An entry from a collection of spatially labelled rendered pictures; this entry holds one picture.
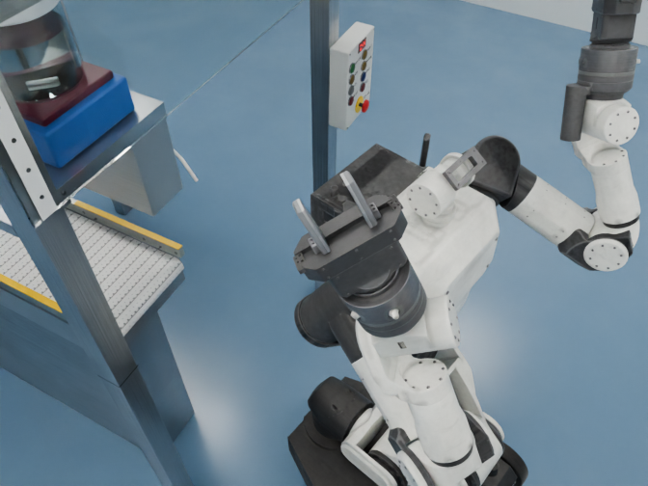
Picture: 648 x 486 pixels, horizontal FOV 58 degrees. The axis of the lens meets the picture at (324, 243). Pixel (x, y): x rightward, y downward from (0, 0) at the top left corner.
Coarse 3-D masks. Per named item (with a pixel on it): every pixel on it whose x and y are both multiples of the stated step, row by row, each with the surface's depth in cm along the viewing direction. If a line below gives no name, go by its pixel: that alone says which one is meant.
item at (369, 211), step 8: (344, 176) 56; (352, 184) 56; (352, 192) 56; (360, 192) 56; (360, 200) 57; (360, 208) 57; (368, 208) 58; (376, 208) 59; (368, 216) 58; (376, 216) 60; (368, 224) 59; (376, 224) 59
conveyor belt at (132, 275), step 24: (72, 216) 155; (0, 240) 149; (96, 240) 149; (120, 240) 149; (0, 264) 144; (24, 264) 144; (96, 264) 144; (120, 264) 144; (144, 264) 144; (168, 264) 144; (48, 288) 139; (120, 288) 139; (144, 288) 139; (120, 312) 134; (144, 312) 138
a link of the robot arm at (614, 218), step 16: (592, 176) 109; (608, 176) 106; (624, 176) 106; (608, 192) 108; (624, 192) 107; (608, 208) 109; (624, 208) 108; (608, 224) 112; (624, 224) 110; (624, 240) 110
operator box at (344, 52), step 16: (352, 32) 166; (368, 32) 166; (336, 48) 160; (352, 48) 160; (368, 48) 170; (336, 64) 163; (368, 64) 175; (336, 80) 166; (368, 80) 180; (336, 96) 170; (368, 96) 185; (336, 112) 174; (352, 112) 177
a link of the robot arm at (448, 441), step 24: (432, 408) 76; (456, 408) 78; (432, 432) 78; (456, 432) 78; (480, 432) 84; (432, 456) 80; (456, 456) 79; (480, 456) 84; (432, 480) 84; (456, 480) 82
